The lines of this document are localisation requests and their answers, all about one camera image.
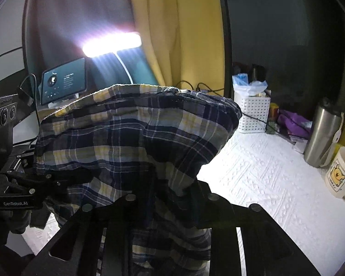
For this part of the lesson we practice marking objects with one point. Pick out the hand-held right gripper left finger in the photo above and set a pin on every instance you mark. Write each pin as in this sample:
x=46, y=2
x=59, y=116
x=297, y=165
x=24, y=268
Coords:
x=97, y=221

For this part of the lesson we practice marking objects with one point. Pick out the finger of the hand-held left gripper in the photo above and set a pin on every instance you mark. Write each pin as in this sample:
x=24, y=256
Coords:
x=51, y=176
x=45, y=190

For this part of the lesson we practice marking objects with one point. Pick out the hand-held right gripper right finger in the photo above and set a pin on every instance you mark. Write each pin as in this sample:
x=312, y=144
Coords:
x=227, y=215

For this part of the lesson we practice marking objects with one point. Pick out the plaid shirt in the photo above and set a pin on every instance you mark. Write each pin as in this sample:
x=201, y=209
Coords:
x=126, y=138

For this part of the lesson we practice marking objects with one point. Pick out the white textured tablecloth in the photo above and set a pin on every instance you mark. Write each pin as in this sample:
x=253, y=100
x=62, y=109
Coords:
x=261, y=172

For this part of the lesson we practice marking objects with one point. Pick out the tablet with teal screen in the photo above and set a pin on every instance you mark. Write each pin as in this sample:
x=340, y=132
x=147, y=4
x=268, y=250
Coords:
x=64, y=80

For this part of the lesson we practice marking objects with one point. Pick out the white paper packet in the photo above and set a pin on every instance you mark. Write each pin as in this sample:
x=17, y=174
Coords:
x=299, y=145

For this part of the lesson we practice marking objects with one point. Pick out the white perforated basket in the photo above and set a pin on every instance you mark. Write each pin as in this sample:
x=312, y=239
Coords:
x=253, y=115

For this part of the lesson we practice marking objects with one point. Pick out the small yellow box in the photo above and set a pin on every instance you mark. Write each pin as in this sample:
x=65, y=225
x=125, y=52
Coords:
x=273, y=111

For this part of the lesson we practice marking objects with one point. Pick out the purple cloth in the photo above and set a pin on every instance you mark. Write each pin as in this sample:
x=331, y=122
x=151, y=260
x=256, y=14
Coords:
x=293, y=122

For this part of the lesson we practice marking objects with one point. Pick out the cream mug with bear print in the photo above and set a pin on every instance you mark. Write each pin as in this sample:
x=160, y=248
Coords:
x=337, y=175

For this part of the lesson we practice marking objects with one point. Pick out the stainless steel tumbler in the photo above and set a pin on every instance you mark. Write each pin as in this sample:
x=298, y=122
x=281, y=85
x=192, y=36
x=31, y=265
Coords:
x=319, y=138

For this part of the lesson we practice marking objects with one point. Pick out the clear blue plastic bag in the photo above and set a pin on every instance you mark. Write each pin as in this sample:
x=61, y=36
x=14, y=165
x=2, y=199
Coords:
x=247, y=87

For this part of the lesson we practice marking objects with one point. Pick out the white desk lamp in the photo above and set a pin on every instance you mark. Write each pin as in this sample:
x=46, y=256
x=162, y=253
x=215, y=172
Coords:
x=112, y=44

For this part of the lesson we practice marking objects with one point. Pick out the yellow curtain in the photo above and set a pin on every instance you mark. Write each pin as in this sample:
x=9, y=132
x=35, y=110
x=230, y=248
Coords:
x=184, y=34

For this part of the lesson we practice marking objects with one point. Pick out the black upright post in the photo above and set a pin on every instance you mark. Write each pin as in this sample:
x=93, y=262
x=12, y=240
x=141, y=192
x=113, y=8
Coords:
x=226, y=34

